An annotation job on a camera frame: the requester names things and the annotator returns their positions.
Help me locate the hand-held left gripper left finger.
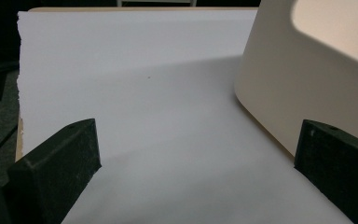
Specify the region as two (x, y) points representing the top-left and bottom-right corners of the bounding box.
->
(7, 118), (103, 224)

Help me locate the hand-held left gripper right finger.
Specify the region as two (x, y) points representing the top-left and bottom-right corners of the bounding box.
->
(294, 119), (358, 224)

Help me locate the white plastic storage box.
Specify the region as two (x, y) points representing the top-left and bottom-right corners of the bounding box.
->
(233, 0), (358, 158)

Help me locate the white sheet covered board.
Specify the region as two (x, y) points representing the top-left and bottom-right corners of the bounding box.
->
(16, 7), (355, 224)

